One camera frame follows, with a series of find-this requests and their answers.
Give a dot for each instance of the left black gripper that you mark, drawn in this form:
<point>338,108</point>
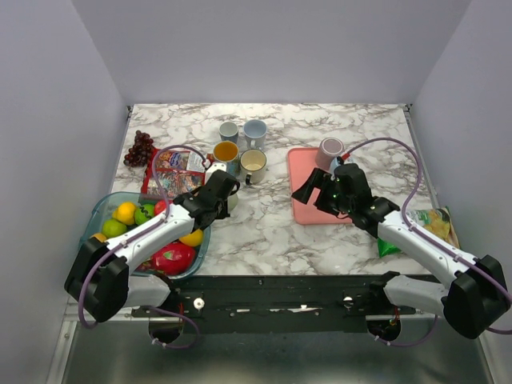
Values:
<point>224,213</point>

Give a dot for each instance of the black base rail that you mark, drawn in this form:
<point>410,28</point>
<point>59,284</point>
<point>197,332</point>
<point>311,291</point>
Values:
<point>279,304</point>

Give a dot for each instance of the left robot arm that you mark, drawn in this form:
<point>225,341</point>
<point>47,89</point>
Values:
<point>101,278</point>

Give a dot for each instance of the light blue faceted mug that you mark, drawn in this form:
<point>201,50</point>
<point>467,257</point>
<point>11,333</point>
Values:
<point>339,161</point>

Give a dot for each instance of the red candy bag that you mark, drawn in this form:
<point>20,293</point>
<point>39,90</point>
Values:
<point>178,171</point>

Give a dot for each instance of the teal plastic fruit bowl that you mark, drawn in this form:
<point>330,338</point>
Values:
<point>103,211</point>

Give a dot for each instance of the green cassava chips bag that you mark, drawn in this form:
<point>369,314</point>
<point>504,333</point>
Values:
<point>437,221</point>

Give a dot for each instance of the cream mug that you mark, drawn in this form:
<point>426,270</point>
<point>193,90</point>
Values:
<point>253,166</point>

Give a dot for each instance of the grey-blue mug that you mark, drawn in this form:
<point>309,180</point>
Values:
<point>255,134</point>

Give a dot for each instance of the light green mug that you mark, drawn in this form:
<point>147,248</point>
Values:
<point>232,202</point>

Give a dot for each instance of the purple mug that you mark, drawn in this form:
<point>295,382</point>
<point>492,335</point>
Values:
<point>328,150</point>

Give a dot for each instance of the green fruit in bowl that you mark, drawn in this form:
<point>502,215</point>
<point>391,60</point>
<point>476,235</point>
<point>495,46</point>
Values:
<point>112,228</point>

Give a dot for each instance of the dark blue-grey mug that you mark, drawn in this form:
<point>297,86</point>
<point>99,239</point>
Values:
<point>228,131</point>

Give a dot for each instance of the red apple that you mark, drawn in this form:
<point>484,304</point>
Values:
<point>160,207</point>

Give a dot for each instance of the yellow lemon lower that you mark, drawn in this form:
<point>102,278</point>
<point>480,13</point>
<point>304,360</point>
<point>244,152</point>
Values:
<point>193,239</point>

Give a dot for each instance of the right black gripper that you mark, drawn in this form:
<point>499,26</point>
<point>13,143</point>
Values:
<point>322,179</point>

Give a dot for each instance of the pink tray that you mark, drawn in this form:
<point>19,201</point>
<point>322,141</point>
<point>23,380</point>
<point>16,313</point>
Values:
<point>300,164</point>

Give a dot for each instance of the blue butterfly mug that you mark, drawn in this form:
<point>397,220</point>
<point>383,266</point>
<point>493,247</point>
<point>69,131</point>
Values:
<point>228,153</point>

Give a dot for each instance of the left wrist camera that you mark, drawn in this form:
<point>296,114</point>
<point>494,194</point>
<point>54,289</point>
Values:
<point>214,167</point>

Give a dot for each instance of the red dragon fruit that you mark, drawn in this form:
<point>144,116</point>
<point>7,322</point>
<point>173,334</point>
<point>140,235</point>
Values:
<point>173,259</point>

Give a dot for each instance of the dark grapes on table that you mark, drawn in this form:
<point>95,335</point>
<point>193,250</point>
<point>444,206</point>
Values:
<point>141,151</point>

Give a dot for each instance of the orange fruit upper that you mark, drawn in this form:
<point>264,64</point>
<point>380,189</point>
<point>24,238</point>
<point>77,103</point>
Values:
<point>125,213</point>

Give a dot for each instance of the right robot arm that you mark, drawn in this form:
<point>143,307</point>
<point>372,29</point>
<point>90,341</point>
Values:
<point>470,293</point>

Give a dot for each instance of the orange fruit in bowl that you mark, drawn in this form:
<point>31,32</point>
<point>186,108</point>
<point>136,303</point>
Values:
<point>100,237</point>

